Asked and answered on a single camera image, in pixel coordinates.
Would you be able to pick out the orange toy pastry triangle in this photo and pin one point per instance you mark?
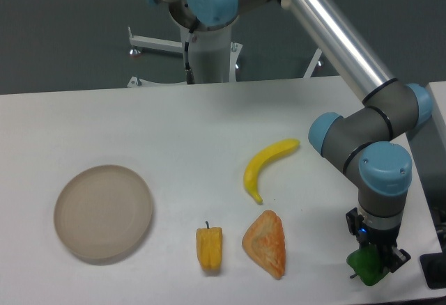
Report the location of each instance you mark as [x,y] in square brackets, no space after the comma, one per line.
[264,243]

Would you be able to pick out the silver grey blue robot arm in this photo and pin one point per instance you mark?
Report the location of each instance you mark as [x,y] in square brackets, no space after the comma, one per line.
[360,146]

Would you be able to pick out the green toy bell pepper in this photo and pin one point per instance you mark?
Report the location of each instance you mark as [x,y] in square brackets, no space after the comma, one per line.
[367,265]

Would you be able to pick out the beige round plate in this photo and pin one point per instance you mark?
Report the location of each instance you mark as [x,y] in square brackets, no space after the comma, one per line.
[103,214]

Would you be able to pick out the white side table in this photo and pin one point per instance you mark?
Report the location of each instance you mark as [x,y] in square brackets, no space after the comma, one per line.
[428,147]

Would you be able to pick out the black device at table edge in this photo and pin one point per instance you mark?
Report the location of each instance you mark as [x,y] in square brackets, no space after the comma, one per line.
[433,267]

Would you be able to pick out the yellow toy bell pepper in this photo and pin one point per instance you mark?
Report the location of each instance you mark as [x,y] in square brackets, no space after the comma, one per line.
[209,246]

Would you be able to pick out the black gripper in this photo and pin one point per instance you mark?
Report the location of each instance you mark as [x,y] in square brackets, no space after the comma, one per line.
[381,232]

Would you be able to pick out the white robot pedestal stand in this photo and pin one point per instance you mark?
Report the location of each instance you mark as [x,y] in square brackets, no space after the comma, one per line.
[265,43]

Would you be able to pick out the yellow toy banana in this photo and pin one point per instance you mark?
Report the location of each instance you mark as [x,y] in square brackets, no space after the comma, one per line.
[262,159]

